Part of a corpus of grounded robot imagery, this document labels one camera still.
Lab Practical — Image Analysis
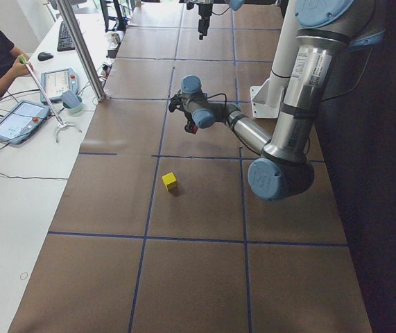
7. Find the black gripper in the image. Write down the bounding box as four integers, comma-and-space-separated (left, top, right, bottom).
180, 96, 195, 132
198, 3, 213, 40

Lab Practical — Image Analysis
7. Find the yellow cube block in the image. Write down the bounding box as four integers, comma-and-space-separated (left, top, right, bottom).
162, 172, 178, 191

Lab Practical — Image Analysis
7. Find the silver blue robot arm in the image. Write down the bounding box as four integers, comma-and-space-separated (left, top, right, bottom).
192, 0, 244, 40
169, 1, 387, 200

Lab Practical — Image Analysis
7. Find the metal cup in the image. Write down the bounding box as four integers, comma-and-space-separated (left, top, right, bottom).
108, 31, 124, 44

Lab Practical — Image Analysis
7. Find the reacher grabber stick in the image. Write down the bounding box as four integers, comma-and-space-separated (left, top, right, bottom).
18, 55, 82, 144

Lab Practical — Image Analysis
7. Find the black keyboard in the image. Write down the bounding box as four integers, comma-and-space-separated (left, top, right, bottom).
57, 22, 76, 52

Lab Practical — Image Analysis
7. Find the far teach pendant tablet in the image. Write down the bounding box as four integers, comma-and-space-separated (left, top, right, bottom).
40, 68, 79, 103

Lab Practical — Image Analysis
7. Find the teach pendant tablet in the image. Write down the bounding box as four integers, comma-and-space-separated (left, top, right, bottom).
0, 101, 50, 145
40, 68, 79, 103

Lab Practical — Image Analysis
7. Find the black computer mouse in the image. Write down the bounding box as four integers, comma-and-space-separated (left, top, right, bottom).
37, 51, 53, 62

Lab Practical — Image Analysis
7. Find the near teach pendant tablet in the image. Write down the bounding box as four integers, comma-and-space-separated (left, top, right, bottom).
0, 101, 50, 145

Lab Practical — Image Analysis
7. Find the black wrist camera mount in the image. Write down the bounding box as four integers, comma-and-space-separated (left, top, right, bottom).
169, 94, 184, 112

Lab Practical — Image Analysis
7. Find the white camera pole mount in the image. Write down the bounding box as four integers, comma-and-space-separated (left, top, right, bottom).
250, 0, 299, 119

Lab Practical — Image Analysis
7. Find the aluminium frame post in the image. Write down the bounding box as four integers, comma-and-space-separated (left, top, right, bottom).
56, 0, 106, 103

